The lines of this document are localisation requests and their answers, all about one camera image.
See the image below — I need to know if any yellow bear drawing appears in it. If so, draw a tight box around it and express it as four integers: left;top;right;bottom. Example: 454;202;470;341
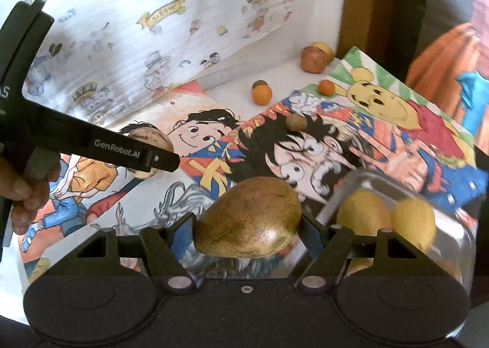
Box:
302;46;455;123

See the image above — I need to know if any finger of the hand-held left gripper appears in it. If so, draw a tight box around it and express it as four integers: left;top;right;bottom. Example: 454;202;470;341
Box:
143;145;181;174

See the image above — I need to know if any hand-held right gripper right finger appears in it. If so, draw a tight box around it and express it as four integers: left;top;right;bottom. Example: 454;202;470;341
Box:
292;214;419;291

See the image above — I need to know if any brown kiwi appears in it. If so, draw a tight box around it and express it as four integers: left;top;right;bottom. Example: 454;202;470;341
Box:
336;189;392;236

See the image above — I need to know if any yellow round fruit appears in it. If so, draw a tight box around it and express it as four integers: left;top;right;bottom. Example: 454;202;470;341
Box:
311;41;335;62

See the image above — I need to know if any striped pepino melon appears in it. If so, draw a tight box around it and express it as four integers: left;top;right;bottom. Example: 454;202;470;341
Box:
128;126;174;180

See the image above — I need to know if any person's left hand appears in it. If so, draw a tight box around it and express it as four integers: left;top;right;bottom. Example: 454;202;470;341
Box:
0;155;62;236

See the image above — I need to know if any boy cartoon drawing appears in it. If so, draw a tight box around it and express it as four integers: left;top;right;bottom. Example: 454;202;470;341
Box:
19;79;245;284

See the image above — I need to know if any reddish-brown round fruit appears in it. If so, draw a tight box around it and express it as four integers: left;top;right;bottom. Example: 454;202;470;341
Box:
300;46;328;74

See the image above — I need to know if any yellow lemon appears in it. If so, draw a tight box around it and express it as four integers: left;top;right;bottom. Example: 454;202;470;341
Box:
390;197;436;253

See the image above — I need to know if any yellow-green mango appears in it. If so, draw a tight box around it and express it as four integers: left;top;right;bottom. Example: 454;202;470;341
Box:
194;176;302;258

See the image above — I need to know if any wall poster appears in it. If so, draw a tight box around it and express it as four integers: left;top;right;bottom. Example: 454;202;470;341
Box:
405;0;489;131

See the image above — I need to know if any printed white cloth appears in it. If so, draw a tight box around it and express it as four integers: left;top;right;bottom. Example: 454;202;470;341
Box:
0;0;306;131

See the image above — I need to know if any metal tray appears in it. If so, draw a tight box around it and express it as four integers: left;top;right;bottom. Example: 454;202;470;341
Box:
313;168;478;295

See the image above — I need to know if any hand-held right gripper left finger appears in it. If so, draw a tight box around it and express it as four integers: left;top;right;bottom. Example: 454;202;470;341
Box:
74;214;200;291

